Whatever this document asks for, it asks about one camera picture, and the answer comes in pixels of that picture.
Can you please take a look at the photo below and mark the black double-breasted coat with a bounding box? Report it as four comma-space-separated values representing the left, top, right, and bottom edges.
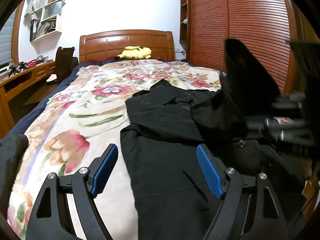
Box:
120, 38, 316, 240

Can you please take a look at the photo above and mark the louvered wooden wardrobe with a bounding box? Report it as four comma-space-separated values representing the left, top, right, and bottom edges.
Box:
179, 0, 301, 94

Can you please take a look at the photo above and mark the white wall shelf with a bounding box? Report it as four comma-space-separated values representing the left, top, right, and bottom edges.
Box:
25, 0, 66, 44

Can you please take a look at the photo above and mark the dark grey folded garment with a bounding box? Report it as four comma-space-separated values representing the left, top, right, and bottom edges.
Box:
0, 133, 29, 217

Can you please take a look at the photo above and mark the grey window blind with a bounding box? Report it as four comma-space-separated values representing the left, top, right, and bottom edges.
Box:
0, 10, 16, 68

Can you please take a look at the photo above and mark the red basket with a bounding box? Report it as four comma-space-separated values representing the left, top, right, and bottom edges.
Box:
27, 59, 37, 68

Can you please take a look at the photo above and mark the wooden bed headboard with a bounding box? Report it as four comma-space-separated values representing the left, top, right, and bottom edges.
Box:
79, 29, 175, 63

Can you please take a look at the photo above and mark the dark wooden chair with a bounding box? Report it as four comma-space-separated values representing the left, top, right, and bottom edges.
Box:
46, 47, 79, 85

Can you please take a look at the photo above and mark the floral bed blanket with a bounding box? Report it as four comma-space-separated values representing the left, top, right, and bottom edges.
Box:
7, 59, 220, 239

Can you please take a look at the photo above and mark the wooden desk with cabinets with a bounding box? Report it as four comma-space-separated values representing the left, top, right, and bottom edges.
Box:
1, 61, 55, 138

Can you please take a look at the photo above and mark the yellow plush toy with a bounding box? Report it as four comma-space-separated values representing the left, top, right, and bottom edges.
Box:
114, 46, 152, 60

